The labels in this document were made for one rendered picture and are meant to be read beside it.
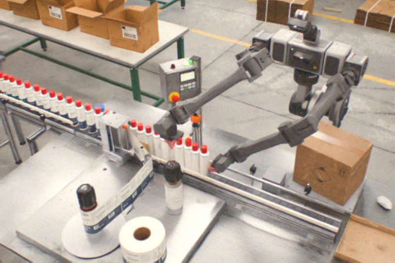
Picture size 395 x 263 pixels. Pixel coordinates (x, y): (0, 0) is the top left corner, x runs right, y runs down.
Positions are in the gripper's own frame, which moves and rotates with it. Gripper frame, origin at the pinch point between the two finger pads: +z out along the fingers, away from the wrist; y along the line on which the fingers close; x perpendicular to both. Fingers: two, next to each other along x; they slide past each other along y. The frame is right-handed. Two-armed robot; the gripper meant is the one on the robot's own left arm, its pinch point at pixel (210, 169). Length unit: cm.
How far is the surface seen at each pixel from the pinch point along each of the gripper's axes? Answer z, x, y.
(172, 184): -8.4, -11.3, 31.0
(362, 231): -42, 69, -7
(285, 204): -22.2, 36.4, -1.2
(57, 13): 141, -175, -116
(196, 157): -1.9, -10.7, 3.0
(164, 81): -21, -50, 0
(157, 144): 16.6, -29.1, 1.6
